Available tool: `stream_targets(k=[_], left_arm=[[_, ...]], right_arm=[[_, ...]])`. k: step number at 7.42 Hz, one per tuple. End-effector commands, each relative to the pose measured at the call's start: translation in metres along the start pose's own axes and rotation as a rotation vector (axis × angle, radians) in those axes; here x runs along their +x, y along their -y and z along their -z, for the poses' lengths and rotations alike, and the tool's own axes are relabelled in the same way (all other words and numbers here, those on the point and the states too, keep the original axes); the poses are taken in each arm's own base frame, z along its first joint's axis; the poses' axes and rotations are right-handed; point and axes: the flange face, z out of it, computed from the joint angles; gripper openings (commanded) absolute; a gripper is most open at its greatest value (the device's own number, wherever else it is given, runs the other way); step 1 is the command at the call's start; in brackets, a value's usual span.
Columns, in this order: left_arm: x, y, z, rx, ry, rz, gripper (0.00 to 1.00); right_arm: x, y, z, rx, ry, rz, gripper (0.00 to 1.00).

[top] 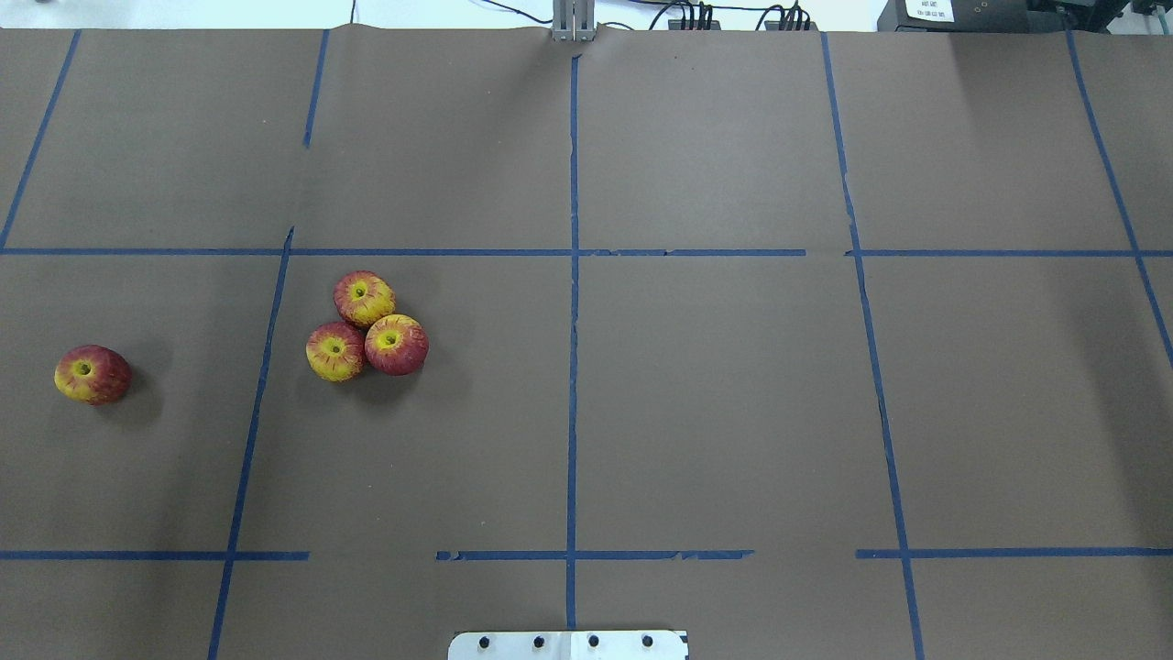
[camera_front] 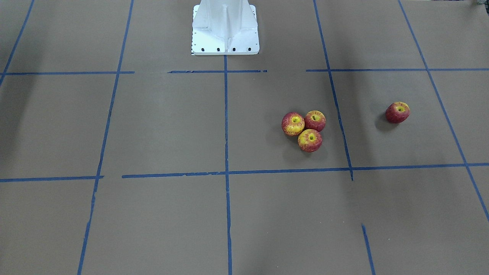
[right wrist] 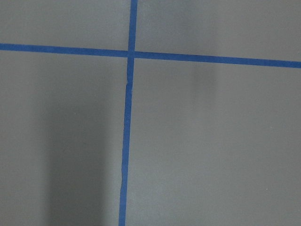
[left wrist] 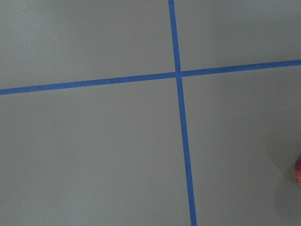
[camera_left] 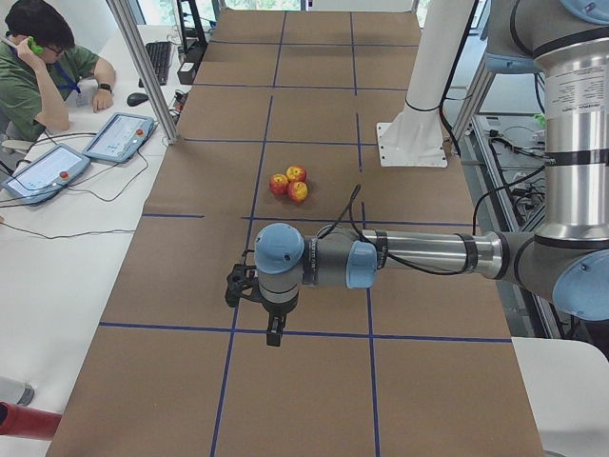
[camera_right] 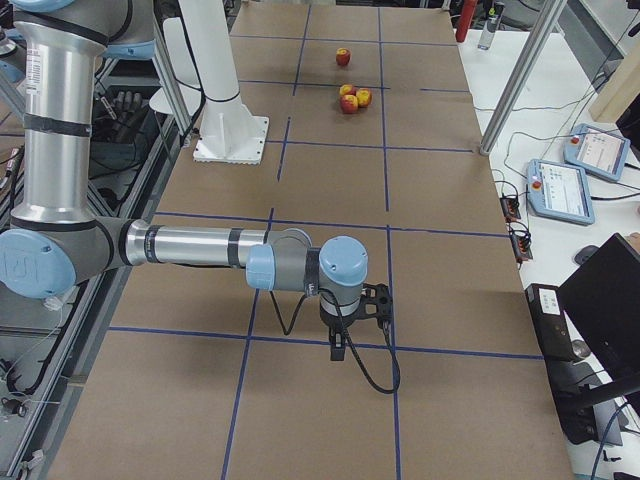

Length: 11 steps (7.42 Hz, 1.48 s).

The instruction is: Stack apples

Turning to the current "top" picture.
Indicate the lone red yellow apple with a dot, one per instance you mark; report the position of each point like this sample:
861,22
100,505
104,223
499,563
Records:
93,374

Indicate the right clustered red yellow apple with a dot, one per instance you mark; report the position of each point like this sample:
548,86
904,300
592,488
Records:
396,345

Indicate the clustered red yellow apple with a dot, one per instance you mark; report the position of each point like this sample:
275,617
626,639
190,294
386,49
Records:
396,345
336,352
361,297

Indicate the top clustered red yellow apple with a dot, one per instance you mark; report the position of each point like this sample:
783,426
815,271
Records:
361,297

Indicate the brown paper table cover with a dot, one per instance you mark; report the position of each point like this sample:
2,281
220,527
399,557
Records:
813,346

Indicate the left clustered red yellow apple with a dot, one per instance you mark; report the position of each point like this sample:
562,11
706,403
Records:
336,352

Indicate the white metal mounting plate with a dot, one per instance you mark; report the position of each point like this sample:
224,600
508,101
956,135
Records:
602,644

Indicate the black connector block left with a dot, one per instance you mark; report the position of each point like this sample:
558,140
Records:
699,17

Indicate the black connector block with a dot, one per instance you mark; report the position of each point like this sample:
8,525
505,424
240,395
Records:
786,18
699,17

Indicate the black connector block right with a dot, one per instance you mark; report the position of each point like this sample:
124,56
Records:
786,18

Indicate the black device with label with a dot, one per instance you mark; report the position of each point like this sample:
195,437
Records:
996,17

